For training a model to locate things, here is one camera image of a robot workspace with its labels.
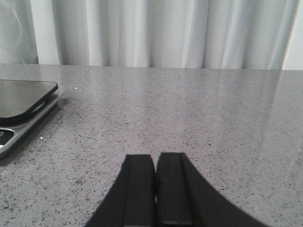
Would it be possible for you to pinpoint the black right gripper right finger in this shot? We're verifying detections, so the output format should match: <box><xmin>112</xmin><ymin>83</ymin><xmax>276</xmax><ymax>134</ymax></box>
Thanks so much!
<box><xmin>156</xmin><ymin>153</ymin><xmax>264</xmax><ymax>227</ymax></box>

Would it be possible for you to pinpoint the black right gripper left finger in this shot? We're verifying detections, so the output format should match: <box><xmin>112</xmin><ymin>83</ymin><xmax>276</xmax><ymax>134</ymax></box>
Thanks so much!
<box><xmin>87</xmin><ymin>155</ymin><xmax>155</xmax><ymax>227</ymax></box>

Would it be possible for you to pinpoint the black silver kitchen scale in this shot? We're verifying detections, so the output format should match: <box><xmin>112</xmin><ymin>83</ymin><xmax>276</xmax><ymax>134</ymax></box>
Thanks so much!
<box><xmin>0</xmin><ymin>79</ymin><xmax>64</xmax><ymax>157</ymax></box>

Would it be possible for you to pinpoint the white pleated curtain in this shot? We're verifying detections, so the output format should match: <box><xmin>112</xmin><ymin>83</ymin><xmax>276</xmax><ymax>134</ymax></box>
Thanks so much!
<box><xmin>0</xmin><ymin>0</ymin><xmax>303</xmax><ymax>70</ymax></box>

